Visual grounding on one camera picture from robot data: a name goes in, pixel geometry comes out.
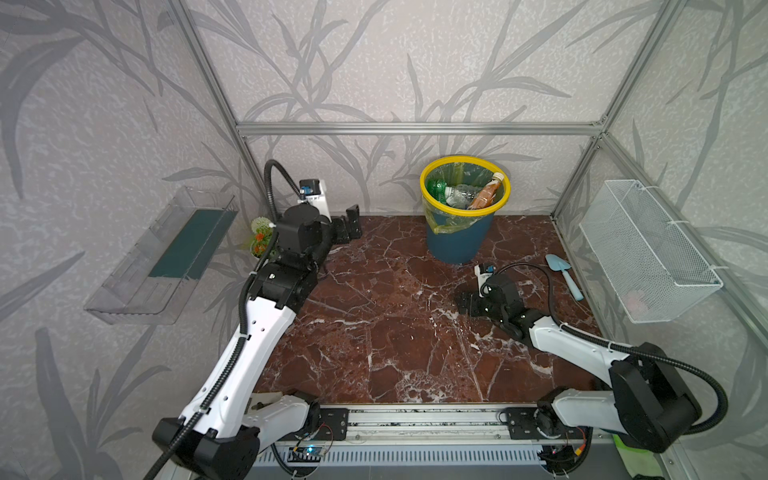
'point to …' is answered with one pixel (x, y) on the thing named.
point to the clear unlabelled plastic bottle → (461, 196)
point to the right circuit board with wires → (560, 458)
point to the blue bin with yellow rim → (472, 244)
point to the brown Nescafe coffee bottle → (486, 195)
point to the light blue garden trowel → (558, 264)
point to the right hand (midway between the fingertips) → (466, 285)
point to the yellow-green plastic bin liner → (457, 173)
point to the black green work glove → (636, 461)
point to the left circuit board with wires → (305, 454)
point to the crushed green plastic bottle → (437, 188)
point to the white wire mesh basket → (650, 268)
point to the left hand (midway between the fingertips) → (343, 201)
